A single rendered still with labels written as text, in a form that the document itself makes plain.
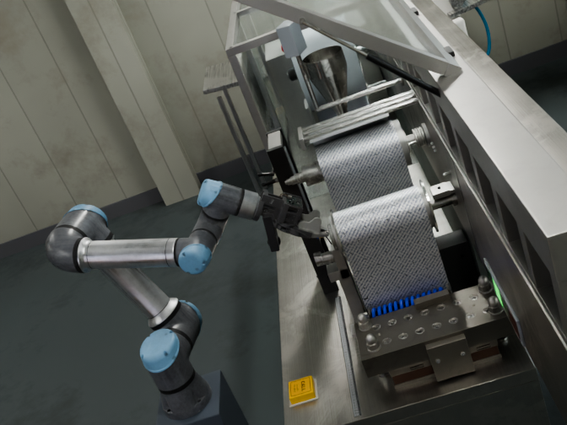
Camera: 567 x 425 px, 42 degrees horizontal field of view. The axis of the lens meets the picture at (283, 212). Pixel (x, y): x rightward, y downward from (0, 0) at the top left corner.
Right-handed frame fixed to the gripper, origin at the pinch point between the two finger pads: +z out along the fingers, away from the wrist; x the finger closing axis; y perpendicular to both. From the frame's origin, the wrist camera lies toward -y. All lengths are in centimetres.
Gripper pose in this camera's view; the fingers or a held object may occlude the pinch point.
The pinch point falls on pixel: (322, 234)
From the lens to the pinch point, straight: 201.6
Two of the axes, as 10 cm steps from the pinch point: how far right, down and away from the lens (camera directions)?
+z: 9.4, 2.8, 1.8
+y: 3.3, -8.4, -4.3
